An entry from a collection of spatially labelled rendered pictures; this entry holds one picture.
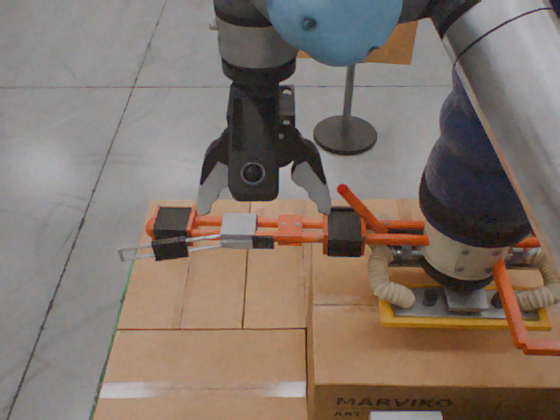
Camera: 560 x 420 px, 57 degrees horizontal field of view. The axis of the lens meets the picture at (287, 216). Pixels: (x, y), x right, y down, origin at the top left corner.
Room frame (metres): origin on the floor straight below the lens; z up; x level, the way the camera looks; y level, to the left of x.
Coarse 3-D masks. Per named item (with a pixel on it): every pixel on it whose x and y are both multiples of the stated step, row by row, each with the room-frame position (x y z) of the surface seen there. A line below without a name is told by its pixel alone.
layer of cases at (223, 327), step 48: (144, 240) 1.29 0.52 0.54; (144, 288) 1.07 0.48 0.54; (192, 288) 1.07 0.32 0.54; (240, 288) 1.07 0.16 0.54; (288, 288) 1.07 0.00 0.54; (144, 336) 0.88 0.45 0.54; (192, 336) 0.88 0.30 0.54; (240, 336) 0.88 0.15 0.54; (288, 336) 0.88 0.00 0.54; (144, 384) 0.72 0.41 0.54; (192, 384) 0.72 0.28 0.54; (240, 384) 0.72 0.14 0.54; (288, 384) 0.72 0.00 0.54
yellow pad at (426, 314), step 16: (416, 288) 0.67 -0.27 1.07; (432, 288) 0.67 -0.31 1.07; (496, 288) 0.67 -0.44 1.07; (512, 288) 0.67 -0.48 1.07; (528, 288) 0.67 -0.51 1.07; (384, 304) 0.63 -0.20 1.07; (416, 304) 0.63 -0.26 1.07; (432, 304) 0.62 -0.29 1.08; (496, 304) 0.62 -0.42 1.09; (384, 320) 0.59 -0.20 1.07; (400, 320) 0.59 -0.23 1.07; (416, 320) 0.59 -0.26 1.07; (432, 320) 0.59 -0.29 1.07; (448, 320) 0.59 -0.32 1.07; (464, 320) 0.59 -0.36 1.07; (480, 320) 0.59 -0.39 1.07; (496, 320) 0.59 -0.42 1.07; (528, 320) 0.59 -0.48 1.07; (544, 320) 0.59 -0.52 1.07
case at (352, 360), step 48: (336, 288) 0.76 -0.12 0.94; (336, 336) 0.63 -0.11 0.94; (384, 336) 0.63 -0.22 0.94; (432, 336) 0.63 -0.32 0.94; (480, 336) 0.63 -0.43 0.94; (528, 336) 0.63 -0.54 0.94; (336, 384) 0.52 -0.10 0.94; (384, 384) 0.52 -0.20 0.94; (432, 384) 0.52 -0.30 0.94; (480, 384) 0.52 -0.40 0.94; (528, 384) 0.52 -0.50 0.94
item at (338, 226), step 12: (324, 216) 0.75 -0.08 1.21; (336, 216) 0.76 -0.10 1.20; (348, 216) 0.76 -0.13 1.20; (360, 216) 0.76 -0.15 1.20; (324, 228) 0.71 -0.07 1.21; (336, 228) 0.72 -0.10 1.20; (348, 228) 0.72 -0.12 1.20; (360, 228) 0.72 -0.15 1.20; (324, 240) 0.69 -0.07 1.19; (336, 240) 0.69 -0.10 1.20; (348, 240) 0.68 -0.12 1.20; (360, 240) 0.68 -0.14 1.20; (324, 252) 0.69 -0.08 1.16; (336, 252) 0.69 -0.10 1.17; (348, 252) 0.68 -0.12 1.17; (360, 252) 0.69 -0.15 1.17
